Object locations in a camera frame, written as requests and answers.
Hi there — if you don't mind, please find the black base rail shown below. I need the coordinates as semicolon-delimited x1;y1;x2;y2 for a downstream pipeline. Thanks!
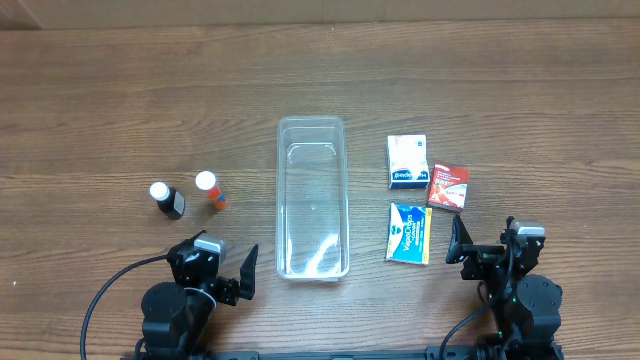
207;345;489;360

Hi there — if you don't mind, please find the white blue plaster box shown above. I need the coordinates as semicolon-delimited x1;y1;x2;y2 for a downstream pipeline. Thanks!
387;135;430;189

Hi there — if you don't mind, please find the orange tube white cap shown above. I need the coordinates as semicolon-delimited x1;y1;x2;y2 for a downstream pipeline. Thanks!
195;171;228;210

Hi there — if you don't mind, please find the dark brown bottle white cap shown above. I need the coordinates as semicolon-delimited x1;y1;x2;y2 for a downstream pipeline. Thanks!
149;182;186;220

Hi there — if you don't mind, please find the blue yellow VapoDrops box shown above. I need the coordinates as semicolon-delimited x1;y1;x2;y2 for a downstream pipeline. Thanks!
385;203;432;265

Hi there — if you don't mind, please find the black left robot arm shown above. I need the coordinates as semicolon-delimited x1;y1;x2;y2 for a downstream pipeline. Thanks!
136;231;259;359

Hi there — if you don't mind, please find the red white small box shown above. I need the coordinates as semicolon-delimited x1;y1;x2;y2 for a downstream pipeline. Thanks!
427;163;470;212

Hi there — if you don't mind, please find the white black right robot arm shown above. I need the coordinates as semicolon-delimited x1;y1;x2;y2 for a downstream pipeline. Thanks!
436;215;564;359

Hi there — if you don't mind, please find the clear plastic container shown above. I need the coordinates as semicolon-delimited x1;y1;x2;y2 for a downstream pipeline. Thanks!
276;116;350;282

